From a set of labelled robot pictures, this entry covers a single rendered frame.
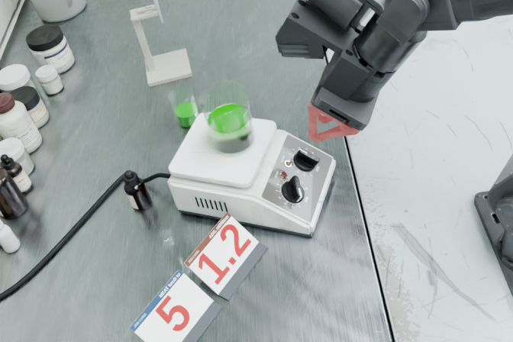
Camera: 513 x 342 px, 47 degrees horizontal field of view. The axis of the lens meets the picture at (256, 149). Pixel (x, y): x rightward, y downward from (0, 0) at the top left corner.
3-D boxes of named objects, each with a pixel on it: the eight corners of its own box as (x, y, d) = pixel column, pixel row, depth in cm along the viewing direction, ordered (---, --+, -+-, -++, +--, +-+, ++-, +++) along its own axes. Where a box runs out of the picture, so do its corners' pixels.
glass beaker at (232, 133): (221, 124, 84) (208, 78, 78) (263, 130, 82) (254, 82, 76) (202, 160, 79) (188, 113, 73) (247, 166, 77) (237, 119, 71)
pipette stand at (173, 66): (186, 51, 112) (169, -9, 103) (192, 76, 106) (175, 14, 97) (145, 62, 112) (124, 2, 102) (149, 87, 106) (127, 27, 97)
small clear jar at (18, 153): (41, 163, 96) (27, 140, 92) (22, 184, 93) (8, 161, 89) (20, 157, 98) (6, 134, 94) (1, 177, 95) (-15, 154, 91)
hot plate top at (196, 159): (279, 125, 82) (279, 120, 82) (250, 189, 75) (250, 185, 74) (201, 114, 86) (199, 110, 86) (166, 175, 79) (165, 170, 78)
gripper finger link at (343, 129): (284, 138, 74) (317, 93, 66) (301, 101, 78) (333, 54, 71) (330, 165, 74) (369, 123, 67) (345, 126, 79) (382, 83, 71)
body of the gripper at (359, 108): (310, 107, 67) (340, 65, 61) (333, 53, 73) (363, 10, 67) (359, 135, 67) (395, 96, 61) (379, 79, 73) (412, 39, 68)
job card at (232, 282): (268, 248, 78) (264, 229, 75) (228, 301, 73) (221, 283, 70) (231, 230, 81) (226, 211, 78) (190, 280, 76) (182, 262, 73)
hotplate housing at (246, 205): (337, 169, 86) (334, 129, 80) (313, 241, 78) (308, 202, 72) (198, 147, 93) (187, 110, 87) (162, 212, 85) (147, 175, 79)
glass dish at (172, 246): (205, 252, 79) (201, 242, 77) (171, 276, 77) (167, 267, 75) (183, 227, 82) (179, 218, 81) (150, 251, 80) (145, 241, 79)
